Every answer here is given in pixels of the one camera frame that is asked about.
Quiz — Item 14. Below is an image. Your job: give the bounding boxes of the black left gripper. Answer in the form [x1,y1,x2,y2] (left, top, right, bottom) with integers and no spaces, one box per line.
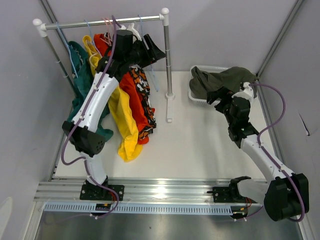
[125,34,166,69]

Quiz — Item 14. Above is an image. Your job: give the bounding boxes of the olive green shorts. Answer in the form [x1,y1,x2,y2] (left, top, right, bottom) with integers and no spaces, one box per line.
[189,65,257,100]

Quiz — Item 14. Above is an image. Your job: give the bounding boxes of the camouflage orange black shorts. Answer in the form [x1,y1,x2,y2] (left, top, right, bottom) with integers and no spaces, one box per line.
[130,67,157,145]

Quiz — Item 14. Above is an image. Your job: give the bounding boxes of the pink wire hanger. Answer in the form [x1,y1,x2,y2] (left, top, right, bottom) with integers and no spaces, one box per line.
[102,17,113,47]

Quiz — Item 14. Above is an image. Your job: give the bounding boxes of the yellow shorts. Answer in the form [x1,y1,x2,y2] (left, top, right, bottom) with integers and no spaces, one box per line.
[82,35,143,162]

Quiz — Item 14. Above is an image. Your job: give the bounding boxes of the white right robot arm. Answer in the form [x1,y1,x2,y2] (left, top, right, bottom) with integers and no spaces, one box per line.
[206,85,309,223]

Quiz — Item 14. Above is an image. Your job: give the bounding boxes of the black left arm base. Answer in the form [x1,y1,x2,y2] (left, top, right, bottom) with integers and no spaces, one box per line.
[79,178,125,201]

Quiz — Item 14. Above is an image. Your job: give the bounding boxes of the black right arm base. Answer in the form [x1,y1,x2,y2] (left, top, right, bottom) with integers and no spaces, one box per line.
[206,176,252,204]

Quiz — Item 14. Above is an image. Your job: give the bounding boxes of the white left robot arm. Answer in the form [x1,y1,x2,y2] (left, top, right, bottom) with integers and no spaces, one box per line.
[62,29,166,200]

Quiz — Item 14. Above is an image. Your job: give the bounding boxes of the teal green shorts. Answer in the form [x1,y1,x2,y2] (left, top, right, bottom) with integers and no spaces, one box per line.
[65,40,115,144]

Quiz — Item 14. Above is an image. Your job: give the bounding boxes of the white plastic basket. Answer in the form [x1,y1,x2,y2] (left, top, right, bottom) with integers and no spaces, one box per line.
[187,65,231,108]

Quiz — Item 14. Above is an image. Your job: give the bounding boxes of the metal clothes rack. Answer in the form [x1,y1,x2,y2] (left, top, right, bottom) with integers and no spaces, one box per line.
[32,7,175,123]

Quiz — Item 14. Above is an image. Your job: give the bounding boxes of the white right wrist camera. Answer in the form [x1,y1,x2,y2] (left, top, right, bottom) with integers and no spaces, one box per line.
[232,82,255,104]

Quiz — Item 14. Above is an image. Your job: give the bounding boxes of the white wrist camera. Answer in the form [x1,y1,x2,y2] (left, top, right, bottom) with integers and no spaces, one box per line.
[120,22,142,42]
[232,82,255,104]

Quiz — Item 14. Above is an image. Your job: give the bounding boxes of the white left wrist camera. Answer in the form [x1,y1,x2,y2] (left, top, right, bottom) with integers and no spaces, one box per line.
[120,22,142,42]

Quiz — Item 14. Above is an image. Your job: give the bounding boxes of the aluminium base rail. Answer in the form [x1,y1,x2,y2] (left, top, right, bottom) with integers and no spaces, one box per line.
[33,177,307,206]

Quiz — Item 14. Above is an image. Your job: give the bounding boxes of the white slotted cable duct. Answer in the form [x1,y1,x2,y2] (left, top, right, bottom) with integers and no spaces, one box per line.
[43,202,233,216]

